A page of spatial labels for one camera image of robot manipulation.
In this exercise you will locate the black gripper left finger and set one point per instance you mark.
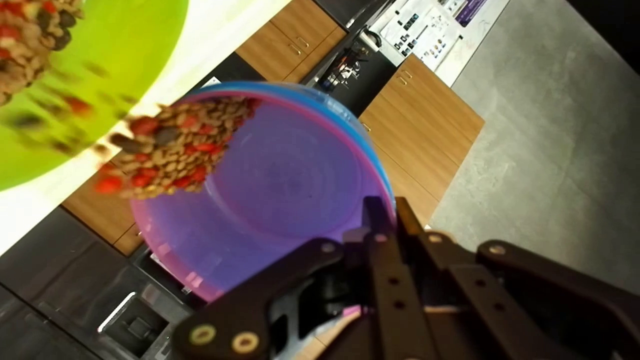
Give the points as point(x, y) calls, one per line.
point(313, 285)

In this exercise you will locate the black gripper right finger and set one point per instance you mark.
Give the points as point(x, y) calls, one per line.
point(522, 304)

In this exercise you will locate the purple plastic bowl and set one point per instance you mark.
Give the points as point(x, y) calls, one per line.
point(298, 168)

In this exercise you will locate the mixed dry food pieces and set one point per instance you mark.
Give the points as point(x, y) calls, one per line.
point(173, 149)

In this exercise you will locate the green plastic bowl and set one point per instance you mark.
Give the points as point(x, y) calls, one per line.
point(70, 71)

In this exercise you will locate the lower wooden cabinet right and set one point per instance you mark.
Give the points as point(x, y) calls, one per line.
point(422, 135)

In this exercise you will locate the wooden cabinet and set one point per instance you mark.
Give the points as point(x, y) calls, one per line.
point(422, 135)
point(284, 49)

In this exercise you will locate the black dishwasher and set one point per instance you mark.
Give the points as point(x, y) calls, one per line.
point(67, 294)

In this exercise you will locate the black oven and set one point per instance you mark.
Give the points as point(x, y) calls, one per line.
point(354, 76)

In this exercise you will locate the lower wooden cabinet left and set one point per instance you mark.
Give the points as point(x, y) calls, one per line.
point(284, 49)

